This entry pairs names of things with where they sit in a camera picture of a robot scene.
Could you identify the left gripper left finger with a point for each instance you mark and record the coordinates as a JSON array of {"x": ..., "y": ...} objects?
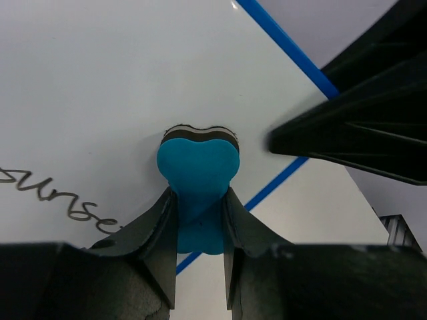
[{"x": 134, "y": 268}]

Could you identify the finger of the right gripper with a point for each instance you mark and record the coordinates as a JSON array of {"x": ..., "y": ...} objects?
[{"x": 377, "y": 122}]

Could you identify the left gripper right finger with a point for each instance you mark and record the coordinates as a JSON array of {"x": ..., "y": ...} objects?
[{"x": 253, "y": 287}]

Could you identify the blue whiteboard eraser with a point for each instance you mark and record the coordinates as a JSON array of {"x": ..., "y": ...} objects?
[{"x": 199, "y": 164}]

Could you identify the blue framed whiteboard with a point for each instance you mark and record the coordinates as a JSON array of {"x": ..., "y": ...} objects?
[{"x": 89, "y": 87}]

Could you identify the aluminium front rail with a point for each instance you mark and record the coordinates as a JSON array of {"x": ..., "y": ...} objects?
[{"x": 399, "y": 233}]

